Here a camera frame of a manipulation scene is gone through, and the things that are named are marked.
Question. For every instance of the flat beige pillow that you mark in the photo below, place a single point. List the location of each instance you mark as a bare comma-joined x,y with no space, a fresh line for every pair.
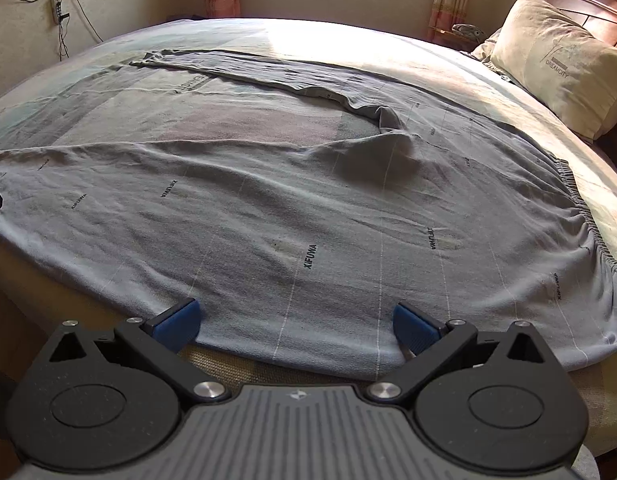
488,52

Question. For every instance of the wooden nightstand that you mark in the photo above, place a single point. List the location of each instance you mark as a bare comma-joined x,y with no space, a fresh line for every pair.
448,35

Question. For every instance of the white power strip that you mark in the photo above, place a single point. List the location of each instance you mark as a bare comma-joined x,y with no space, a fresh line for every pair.
56,10

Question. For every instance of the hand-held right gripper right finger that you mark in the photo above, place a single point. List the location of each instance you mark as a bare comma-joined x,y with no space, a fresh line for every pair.
413,329

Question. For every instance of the wooden headboard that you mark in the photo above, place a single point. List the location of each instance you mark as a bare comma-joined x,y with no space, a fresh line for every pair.
598,5

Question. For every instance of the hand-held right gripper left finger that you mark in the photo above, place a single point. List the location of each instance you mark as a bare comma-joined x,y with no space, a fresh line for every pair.
181,325

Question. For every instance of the grey pants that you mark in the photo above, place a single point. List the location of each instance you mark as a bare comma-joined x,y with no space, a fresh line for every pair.
238,220

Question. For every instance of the bed with patterned sheet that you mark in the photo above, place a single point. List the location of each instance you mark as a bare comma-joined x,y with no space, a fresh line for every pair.
238,110

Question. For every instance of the grey-green object on nightstand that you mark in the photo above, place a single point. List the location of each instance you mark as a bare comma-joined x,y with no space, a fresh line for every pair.
467,31

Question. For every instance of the beige printed pillow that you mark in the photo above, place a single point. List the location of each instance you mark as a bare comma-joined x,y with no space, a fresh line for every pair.
563,60

